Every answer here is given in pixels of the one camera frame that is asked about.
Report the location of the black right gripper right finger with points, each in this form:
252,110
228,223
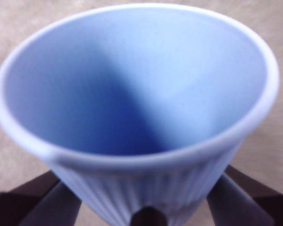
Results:
250,204

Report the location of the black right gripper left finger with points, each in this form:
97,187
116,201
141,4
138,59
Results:
26,207

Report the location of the blue ribbed plastic cup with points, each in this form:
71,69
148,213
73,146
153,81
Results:
141,82

